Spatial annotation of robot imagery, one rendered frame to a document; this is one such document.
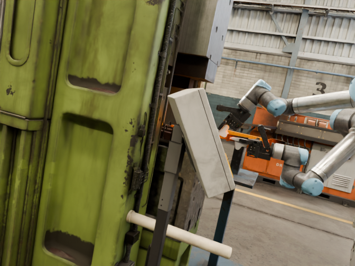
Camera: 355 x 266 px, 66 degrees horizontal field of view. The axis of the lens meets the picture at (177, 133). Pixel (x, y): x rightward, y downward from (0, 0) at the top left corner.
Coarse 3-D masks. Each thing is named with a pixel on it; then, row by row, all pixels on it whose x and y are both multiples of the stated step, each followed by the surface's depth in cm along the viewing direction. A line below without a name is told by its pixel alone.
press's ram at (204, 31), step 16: (192, 0) 124; (208, 0) 122; (224, 0) 130; (192, 16) 125; (208, 16) 122; (224, 16) 136; (192, 32) 125; (208, 32) 123; (224, 32) 144; (192, 48) 126; (208, 48) 124
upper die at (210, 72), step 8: (184, 56) 132; (192, 56) 131; (176, 64) 134; (184, 64) 133; (192, 64) 131; (200, 64) 130; (208, 64) 130; (176, 72) 134; (184, 72) 133; (192, 72) 131; (200, 72) 130; (208, 72) 133; (200, 80) 145; (208, 80) 136
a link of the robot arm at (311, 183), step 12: (348, 144) 118; (324, 156) 120; (336, 156) 117; (348, 156) 117; (312, 168) 119; (324, 168) 116; (336, 168) 117; (300, 180) 119; (312, 180) 114; (324, 180) 117; (312, 192) 114
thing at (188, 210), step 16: (160, 144) 138; (160, 160) 136; (160, 176) 140; (192, 176) 131; (160, 192) 141; (176, 192) 138; (192, 192) 133; (176, 208) 137; (192, 208) 142; (176, 224) 136; (192, 224) 152; (176, 240) 136
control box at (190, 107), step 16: (176, 96) 71; (192, 96) 68; (176, 112) 77; (192, 112) 69; (208, 112) 69; (192, 128) 69; (208, 128) 70; (192, 144) 70; (208, 144) 70; (192, 160) 82; (208, 160) 71; (224, 160) 71; (208, 176) 72; (224, 176) 72; (208, 192) 72; (224, 192) 73
